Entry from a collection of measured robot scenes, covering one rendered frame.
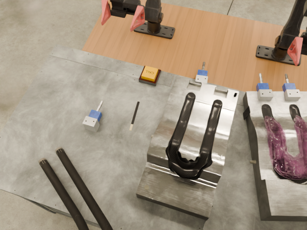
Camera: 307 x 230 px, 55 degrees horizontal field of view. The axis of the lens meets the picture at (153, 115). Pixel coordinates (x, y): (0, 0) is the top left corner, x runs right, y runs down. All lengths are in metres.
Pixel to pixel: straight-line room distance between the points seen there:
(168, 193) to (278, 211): 0.36
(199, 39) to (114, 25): 0.43
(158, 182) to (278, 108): 0.56
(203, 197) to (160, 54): 0.70
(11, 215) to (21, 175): 0.90
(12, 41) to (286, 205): 2.44
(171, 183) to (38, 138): 0.57
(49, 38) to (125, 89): 1.54
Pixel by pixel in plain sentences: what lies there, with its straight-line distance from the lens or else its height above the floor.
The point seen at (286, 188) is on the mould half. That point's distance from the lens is 1.08.
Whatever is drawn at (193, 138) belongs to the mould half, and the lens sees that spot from 1.07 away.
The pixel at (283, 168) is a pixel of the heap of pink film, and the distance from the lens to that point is 1.12.
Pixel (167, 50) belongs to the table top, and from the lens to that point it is 1.42.
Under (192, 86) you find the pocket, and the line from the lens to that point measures 1.23.
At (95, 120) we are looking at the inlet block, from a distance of 1.18.
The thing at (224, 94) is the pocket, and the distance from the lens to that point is 1.23.
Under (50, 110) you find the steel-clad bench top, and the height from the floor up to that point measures 0.80.
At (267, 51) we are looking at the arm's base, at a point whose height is 0.81.
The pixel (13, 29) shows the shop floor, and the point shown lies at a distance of 2.94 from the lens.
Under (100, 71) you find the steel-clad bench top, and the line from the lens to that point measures 1.37.
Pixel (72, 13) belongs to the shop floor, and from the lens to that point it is 2.89.
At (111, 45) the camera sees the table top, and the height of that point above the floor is 0.80.
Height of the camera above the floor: 1.88
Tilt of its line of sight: 62 degrees down
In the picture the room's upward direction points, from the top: 3 degrees counter-clockwise
